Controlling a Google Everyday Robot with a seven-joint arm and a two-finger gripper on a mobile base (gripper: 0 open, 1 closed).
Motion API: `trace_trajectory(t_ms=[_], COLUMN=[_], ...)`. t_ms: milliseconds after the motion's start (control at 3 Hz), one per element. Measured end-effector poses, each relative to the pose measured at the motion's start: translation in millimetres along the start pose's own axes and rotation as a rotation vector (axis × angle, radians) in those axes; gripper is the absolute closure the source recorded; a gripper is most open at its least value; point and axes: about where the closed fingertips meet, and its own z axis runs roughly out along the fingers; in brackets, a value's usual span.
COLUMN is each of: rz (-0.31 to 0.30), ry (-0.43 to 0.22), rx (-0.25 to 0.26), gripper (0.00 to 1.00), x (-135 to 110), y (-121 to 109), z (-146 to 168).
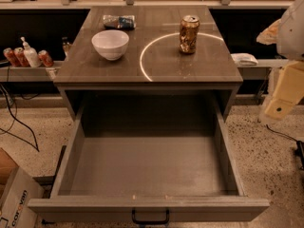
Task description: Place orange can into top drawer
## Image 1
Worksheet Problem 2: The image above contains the crushed orange soda can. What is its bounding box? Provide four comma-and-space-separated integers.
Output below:
180, 15, 200, 54

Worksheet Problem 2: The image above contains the crumpled blue chip bag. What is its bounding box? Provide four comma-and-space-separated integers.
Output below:
103, 15, 136, 29

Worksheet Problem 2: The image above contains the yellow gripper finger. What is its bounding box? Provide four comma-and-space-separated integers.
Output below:
256, 19, 280, 45
258, 61, 304, 124

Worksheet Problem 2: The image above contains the white ceramic bowl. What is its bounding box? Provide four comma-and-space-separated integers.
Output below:
91, 29, 129, 61

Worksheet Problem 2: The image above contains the open grey top drawer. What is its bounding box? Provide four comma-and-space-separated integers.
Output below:
28, 92, 269, 222

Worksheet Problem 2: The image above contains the cardboard box with print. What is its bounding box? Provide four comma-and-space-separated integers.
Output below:
0, 148, 44, 228

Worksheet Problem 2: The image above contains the grey side shelf right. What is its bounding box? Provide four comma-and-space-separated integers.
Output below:
237, 59, 288, 80

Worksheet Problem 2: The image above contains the black floor cable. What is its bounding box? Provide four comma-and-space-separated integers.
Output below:
0, 65, 41, 153

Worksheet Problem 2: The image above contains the grey side shelf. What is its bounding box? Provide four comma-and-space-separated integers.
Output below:
237, 59, 288, 80
0, 61, 63, 83

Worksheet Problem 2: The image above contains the grey side shelf left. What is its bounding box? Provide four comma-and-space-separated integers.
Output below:
0, 61, 63, 83

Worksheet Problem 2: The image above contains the folded white cloth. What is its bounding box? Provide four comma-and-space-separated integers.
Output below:
231, 53, 258, 66

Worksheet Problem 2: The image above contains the small glass bottle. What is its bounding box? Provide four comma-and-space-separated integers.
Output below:
62, 37, 71, 56

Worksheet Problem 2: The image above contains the black drawer handle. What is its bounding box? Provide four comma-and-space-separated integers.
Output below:
131, 209, 170, 226

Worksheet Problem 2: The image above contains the white pump soap bottle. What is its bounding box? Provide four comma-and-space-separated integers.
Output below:
21, 37, 41, 67

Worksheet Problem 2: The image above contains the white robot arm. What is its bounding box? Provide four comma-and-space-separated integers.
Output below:
256, 0, 304, 124

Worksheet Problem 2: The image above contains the grey wooden cabinet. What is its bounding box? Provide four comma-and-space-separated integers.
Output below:
54, 6, 242, 117

